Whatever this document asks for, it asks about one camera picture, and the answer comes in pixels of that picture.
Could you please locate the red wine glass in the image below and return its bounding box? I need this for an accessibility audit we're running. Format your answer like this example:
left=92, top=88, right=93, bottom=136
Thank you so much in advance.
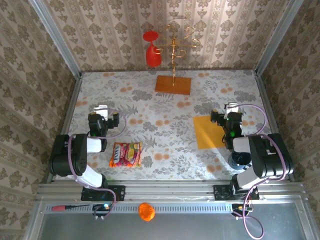
left=142, top=30, right=162, bottom=68

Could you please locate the grey metal sheet panel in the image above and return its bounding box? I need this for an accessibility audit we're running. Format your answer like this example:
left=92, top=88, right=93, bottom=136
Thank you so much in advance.
left=37, top=212, right=311, bottom=240

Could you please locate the grey slotted cable duct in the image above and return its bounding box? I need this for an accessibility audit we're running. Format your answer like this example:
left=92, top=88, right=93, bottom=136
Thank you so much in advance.
left=43, top=202, right=235, bottom=214

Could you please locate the orange mesh ball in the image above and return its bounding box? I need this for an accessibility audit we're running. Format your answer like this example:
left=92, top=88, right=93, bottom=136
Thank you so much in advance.
left=138, top=202, right=156, bottom=223

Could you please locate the dark blue cup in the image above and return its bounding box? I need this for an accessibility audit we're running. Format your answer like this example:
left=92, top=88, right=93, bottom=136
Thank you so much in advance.
left=228, top=149, right=252, bottom=170

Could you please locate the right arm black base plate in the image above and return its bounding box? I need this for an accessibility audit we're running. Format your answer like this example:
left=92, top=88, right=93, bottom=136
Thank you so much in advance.
left=213, top=184, right=260, bottom=201

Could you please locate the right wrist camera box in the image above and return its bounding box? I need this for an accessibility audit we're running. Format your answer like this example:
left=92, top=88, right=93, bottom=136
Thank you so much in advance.
left=225, top=102, right=239, bottom=114

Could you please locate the wide aluminium base rail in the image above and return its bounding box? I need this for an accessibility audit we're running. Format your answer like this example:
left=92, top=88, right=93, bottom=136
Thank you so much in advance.
left=34, top=181, right=307, bottom=201

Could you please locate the colourful candy bag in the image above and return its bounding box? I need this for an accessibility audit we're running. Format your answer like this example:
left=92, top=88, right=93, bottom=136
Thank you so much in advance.
left=108, top=141, right=143, bottom=168

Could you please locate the aluminium side rail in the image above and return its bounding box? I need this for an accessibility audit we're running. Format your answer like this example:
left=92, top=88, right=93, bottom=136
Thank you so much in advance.
left=254, top=71, right=296, bottom=182
left=46, top=73, right=83, bottom=183

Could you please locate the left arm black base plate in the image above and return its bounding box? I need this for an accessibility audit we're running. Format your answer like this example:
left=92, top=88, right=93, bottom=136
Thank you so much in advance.
left=80, top=184, right=126, bottom=202

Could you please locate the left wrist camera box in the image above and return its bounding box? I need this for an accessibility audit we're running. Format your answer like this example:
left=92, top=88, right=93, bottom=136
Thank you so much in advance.
left=92, top=104, right=110, bottom=120

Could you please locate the gold glass rack stand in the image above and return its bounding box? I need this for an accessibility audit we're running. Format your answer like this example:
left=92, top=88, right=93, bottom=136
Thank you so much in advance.
left=154, top=24, right=202, bottom=96

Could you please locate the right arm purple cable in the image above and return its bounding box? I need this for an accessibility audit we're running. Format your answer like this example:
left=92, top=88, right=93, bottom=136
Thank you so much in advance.
left=231, top=103, right=288, bottom=239

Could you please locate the aluminium corner post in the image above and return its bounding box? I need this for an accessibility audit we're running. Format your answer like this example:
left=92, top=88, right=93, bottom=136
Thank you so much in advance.
left=28, top=0, right=83, bottom=80
left=254, top=0, right=305, bottom=76

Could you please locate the small circuit board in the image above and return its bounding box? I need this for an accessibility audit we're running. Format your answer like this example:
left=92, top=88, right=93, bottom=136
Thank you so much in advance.
left=91, top=203, right=113, bottom=221
left=231, top=202, right=254, bottom=221

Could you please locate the red handled screwdriver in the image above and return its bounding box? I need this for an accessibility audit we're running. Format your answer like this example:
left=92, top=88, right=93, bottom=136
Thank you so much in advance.
left=51, top=204, right=91, bottom=212

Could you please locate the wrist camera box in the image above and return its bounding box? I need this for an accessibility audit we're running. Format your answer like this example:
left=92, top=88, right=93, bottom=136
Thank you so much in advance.
left=92, top=104, right=110, bottom=120
left=225, top=102, right=239, bottom=114

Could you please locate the floral tablecloth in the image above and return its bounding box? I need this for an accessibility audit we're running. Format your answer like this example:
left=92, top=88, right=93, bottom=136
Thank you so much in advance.
left=55, top=69, right=286, bottom=181

